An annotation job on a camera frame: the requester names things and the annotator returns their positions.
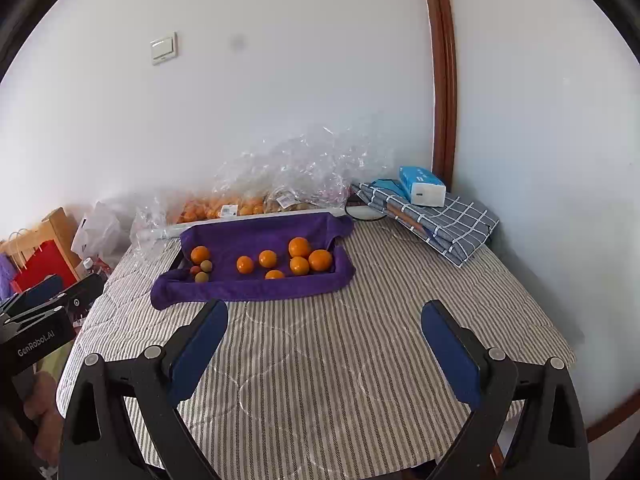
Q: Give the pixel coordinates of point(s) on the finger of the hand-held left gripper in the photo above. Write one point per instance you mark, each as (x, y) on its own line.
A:
(37, 288)
(85, 289)

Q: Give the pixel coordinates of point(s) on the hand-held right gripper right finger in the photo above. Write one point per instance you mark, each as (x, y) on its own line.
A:
(450, 355)

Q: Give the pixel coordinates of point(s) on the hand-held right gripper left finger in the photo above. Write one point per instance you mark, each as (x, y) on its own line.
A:
(200, 355)

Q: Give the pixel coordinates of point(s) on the yellow-green round fruit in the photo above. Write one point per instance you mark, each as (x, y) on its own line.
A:
(201, 277)
(206, 265)

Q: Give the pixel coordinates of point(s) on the purple towel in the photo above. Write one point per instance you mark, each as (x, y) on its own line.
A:
(250, 290)

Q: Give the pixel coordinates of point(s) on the orange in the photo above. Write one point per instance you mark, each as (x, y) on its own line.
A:
(245, 264)
(274, 275)
(299, 265)
(200, 254)
(299, 247)
(320, 260)
(268, 258)

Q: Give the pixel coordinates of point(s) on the white tray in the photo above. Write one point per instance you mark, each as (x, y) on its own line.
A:
(280, 214)

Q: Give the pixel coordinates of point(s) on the bag of brown fruits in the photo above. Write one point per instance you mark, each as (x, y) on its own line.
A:
(292, 201)

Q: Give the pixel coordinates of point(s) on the person's left hand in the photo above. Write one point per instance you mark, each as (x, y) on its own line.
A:
(45, 412)

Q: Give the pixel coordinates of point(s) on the red paper bag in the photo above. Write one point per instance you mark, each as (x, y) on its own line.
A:
(45, 265)

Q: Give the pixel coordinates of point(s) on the tea bottle white cap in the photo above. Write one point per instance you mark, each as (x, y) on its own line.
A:
(90, 263)

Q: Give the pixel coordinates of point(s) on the purple fuzzy cloth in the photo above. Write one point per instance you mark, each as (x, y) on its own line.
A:
(6, 272)

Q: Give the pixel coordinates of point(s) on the white plastic bag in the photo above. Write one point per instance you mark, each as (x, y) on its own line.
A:
(100, 232)

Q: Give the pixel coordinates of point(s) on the wooden chair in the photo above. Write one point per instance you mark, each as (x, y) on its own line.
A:
(52, 225)

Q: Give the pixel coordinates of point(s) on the small clear plastic bag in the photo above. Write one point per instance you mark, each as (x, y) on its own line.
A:
(145, 220)

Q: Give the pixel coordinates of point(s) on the grey plaid cloth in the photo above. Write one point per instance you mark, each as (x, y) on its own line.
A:
(460, 230)

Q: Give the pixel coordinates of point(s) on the bag of oranges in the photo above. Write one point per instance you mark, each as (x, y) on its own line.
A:
(215, 207)

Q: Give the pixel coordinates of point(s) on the white round plate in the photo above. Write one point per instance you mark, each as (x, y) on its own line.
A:
(365, 211)

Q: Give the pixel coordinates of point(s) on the wooden baseboard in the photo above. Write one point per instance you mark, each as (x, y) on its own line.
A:
(605, 422)

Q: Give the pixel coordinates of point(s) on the blue tissue pack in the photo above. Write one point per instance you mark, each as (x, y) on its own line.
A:
(422, 185)

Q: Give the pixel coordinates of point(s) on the large clear plastic bag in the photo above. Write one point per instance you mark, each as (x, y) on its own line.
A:
(310, 165)

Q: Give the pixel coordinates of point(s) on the white wall switch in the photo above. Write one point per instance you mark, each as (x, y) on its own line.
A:
(164, 47)

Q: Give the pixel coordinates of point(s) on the wooden door frame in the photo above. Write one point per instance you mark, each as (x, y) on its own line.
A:
(442, 70)

